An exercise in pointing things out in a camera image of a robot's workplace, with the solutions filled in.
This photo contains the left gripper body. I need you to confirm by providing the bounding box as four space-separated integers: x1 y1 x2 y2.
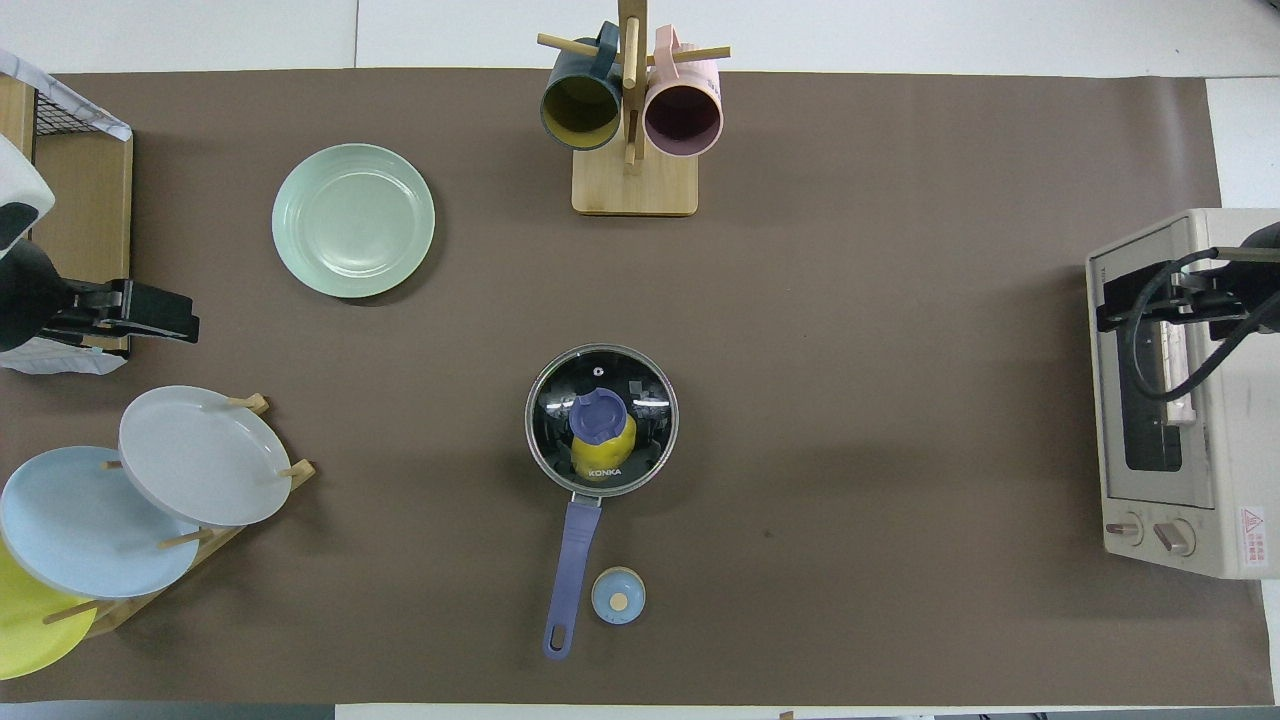
62 280 131 341

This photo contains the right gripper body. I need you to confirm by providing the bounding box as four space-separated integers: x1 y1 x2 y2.
1170 262 1251 339

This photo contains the glass lid with blue knob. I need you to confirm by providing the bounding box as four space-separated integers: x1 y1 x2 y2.
527 345 679 498

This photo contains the grey plate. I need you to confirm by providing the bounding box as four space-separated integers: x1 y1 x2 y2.
118 385 293 528

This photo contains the wooden plate rack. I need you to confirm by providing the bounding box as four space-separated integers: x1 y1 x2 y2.
45 393 316 641

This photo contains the light green plate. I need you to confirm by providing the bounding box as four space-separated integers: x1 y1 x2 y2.
271 143 437 300

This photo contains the light blue plate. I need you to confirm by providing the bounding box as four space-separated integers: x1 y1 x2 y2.
0 445 201 601

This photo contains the yellow plate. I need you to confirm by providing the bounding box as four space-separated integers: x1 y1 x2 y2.
0 540 99 681

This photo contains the white crumpled cloth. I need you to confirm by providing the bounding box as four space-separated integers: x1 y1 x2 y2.
0 338 128 377

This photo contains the dark wooden board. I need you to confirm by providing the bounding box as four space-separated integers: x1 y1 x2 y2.
30 133 134 353

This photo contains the beige toaster oven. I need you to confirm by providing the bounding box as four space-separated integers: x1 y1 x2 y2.
1085 208 1280 581

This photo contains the white patterned cloth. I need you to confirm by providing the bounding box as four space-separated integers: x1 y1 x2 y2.
0 48 133 143

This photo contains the brown table mat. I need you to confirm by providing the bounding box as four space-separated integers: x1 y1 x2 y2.
0 68 1271 706

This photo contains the dark teal mug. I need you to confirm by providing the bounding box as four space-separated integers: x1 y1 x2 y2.
540 22 624 151

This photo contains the dark blue saucepan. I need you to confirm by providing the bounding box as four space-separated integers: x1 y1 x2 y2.
525 343 681 661

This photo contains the wooden mug tree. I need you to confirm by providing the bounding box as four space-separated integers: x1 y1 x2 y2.
537 0 731 217

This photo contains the pink mug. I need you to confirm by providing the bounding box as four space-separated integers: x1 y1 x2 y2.
643 25 724 159

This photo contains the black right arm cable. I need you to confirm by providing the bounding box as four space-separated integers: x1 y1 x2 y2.
1125 248 1280 403

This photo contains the black wire basket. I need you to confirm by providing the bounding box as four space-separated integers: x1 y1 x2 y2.
33 88 123 138

